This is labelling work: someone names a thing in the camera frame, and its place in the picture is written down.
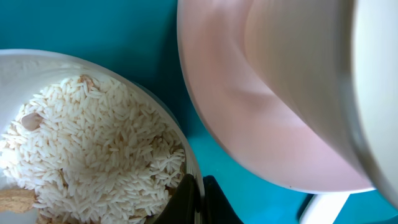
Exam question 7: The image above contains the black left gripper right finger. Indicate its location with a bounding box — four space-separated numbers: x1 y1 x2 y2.
203 175 243 224

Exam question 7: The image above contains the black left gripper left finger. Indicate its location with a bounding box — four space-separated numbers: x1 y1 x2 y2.
154 174 200 224

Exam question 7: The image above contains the cooked rice with peanuts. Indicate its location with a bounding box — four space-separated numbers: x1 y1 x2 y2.
1 76 185 223

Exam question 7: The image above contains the white cup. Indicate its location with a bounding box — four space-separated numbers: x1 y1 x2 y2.
244 0 397 205

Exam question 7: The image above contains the white bowl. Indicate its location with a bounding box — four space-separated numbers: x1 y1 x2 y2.
1 50 205 223

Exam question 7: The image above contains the pink saucer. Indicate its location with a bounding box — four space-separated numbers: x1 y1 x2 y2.
177 0 372 194

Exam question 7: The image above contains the white plastic fork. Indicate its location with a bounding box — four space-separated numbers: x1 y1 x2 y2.
298 193 350 224

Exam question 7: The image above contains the teal plastic tray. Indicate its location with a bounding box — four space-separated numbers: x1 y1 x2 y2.
1 1 397 223

